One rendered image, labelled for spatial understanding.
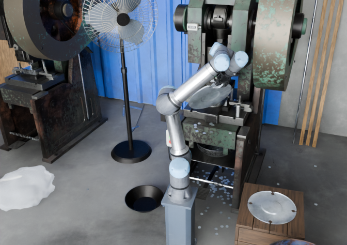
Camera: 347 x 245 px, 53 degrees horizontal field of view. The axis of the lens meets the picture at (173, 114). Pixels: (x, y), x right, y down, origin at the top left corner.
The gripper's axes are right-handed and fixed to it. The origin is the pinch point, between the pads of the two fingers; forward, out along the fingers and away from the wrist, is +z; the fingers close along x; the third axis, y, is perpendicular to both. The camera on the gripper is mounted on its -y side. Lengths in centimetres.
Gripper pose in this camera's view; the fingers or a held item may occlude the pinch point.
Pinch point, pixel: (217, 85)
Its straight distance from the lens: 211.8
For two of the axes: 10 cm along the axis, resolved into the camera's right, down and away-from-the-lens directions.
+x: 3.4, 9.1, -2.3
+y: -8.8, 2.3, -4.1
